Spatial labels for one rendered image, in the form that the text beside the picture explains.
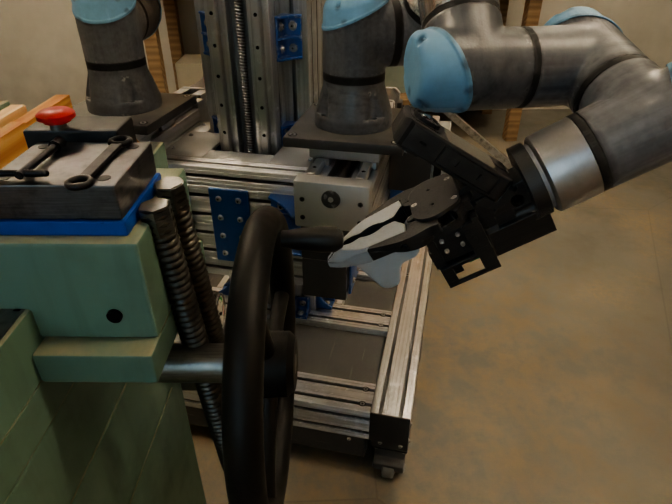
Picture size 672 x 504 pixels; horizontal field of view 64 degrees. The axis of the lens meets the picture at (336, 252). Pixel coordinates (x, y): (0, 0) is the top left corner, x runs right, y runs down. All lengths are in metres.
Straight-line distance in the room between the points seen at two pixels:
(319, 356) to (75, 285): 1.00
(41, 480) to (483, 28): 0.53
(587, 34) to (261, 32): 0.71
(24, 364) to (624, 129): 0.51
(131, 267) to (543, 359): 1.52
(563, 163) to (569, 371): 1.34
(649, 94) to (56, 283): 0.49
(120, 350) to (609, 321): 1.78
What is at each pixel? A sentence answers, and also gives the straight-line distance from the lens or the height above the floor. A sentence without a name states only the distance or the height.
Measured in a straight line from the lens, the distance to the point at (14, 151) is 0.63.
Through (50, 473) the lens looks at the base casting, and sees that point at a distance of 0.54.
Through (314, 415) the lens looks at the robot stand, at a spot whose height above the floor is 0.19.
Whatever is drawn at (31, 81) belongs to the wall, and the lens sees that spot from 4.26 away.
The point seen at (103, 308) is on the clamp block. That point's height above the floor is 0.90.
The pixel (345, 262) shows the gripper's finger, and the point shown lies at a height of 0.88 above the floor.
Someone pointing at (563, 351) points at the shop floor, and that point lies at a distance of 1.86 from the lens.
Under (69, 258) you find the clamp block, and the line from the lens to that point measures 0.44.
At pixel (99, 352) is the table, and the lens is 0.46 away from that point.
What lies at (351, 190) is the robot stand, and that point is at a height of 0.77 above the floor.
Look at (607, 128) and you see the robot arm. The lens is 0.50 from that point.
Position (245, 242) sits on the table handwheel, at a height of 0.95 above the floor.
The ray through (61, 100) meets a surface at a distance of 0.88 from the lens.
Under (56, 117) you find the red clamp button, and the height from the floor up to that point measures 1.02.
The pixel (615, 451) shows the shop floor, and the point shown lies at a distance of 1.63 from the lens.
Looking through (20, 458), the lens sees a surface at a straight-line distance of 0.49.
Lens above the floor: 1.16
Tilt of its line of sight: 32 degrees down
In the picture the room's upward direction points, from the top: straight up
